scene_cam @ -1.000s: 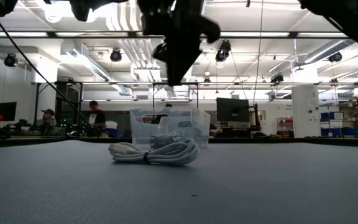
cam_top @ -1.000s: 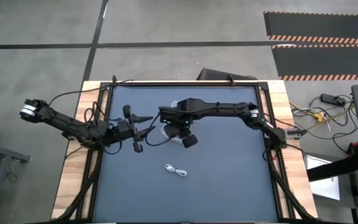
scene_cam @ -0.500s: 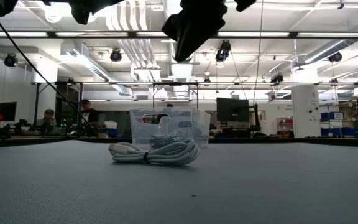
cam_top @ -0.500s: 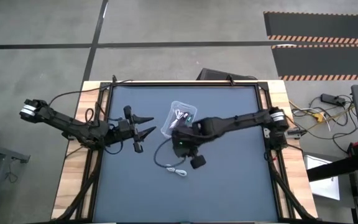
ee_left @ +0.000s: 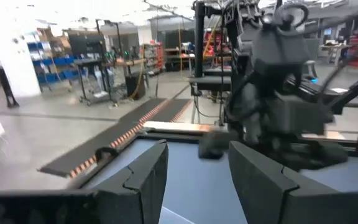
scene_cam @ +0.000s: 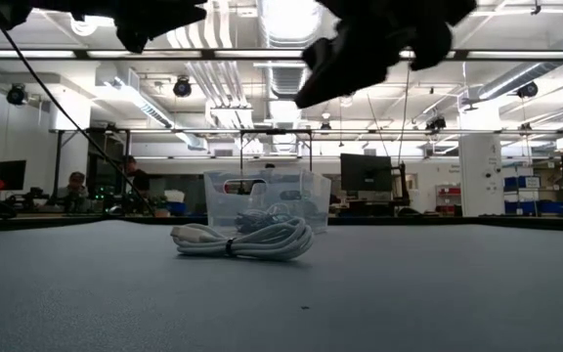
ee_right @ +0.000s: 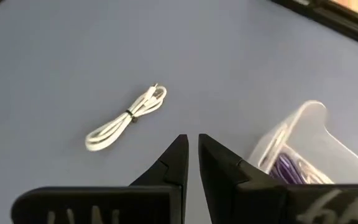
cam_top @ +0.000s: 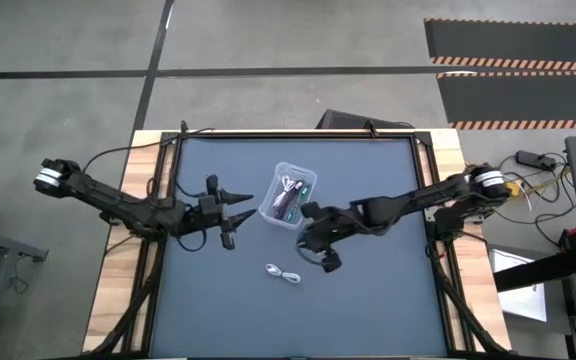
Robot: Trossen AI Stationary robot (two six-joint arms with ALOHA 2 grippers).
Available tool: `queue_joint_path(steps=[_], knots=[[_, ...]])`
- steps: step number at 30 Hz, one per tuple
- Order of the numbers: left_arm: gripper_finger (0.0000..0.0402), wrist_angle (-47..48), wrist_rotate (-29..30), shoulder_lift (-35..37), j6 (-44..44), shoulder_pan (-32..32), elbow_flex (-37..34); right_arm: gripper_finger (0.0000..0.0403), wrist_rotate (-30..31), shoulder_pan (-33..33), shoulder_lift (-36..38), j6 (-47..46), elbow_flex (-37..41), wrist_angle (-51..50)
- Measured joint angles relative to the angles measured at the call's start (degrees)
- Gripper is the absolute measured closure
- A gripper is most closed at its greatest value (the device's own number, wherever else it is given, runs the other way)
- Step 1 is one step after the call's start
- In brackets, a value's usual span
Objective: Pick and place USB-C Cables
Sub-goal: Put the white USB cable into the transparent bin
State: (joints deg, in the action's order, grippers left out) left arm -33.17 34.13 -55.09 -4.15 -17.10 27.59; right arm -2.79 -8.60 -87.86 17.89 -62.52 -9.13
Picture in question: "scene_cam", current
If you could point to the white pillar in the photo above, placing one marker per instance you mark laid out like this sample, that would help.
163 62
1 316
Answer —
480 176

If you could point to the red storage bins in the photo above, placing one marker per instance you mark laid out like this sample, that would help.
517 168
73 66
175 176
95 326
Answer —
449 198

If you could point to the black equipment rack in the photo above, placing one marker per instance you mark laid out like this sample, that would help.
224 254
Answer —
105 166

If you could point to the blue storage bins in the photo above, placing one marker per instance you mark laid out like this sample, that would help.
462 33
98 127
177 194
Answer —
531 195

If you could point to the person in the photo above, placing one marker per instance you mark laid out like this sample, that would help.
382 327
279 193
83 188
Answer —
137 178
75 188

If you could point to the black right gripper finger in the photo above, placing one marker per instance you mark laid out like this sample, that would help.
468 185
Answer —
355 68
318 54

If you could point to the clear plastic bin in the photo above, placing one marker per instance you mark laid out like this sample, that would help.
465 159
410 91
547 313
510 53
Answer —
223 200

